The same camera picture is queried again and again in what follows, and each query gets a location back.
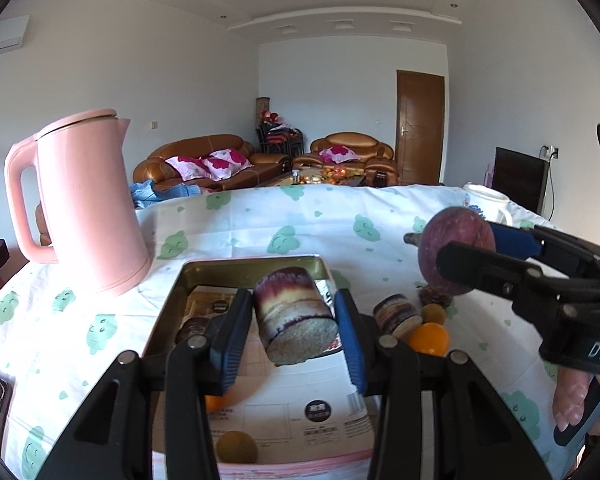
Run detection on pink floral cushion right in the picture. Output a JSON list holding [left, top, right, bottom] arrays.
[[204, 148, 252, 182]]

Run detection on purple round passion fruit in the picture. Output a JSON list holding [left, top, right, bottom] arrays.
[[403, 206, 496, 297]]

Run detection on brown leather armchair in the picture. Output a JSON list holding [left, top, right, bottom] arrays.
[[292, 131, 399, 188]]

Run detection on person right hand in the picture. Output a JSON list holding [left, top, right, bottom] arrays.
[[553, 367, 600, 437]]

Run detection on blue clothing pile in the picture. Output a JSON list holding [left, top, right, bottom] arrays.
[[129, 180, 211, 209]]

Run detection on white air conditioner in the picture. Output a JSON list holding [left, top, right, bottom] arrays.
[[0, 15, 30, 54]]

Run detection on pink cushion on armchair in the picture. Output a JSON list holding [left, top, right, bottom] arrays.
[[318, 145, 361, 165]]

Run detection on black television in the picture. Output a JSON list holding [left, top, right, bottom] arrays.
[[492, 146, 550, 214]]

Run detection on pink floral cushion left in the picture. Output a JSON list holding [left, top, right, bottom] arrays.
[[166, 156, 213, 181]]

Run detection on striped cylinder jar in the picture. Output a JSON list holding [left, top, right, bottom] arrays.
[[253, 266, 338, 366], [373, 294, 422, 339]]

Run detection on pink floral cushion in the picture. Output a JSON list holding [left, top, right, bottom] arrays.
[[166, 156, 213, 181], [204, 148, 252, 182]]

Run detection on dark brown round fruit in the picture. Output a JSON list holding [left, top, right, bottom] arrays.
[[174, 316, 210, 346]]

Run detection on smooth orange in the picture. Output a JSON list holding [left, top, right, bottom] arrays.
[[204, 392, 240, 414]]

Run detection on wooden coffee table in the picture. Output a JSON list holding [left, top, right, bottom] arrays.
[[263, 166, 366, 186]]

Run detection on pink metal tin box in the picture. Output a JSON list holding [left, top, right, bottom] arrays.
[[144, 255, 374, 479]]

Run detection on brown leather long sofa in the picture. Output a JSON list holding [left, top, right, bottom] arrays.
[[133, 134, 291, 191]]

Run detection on dark dried spiky fruit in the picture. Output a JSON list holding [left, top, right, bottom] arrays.
[[417, 284, 453, 309]]

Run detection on white tablecloth green clouds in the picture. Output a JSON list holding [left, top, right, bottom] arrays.
[[0, 185, 576, 479]]

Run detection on stacked dark chairs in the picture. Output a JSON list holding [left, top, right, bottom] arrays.
[[256, 110, 304, 158]]

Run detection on small yellow fruit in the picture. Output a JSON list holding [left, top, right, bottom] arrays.
[[420, 304, 446, 325]]

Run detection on small yellow-green fruit front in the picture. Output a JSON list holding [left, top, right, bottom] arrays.
[[215, 430, 258, 464]]

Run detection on brown wooden door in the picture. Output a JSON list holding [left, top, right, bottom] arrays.
[[394, 70, 445, 185]]

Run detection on pink electric kettle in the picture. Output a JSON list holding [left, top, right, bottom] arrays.
[[4, 108, 151, 296]]

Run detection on white mug blue print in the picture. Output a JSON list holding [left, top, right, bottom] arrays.
[[463, 183, 514, 226]]

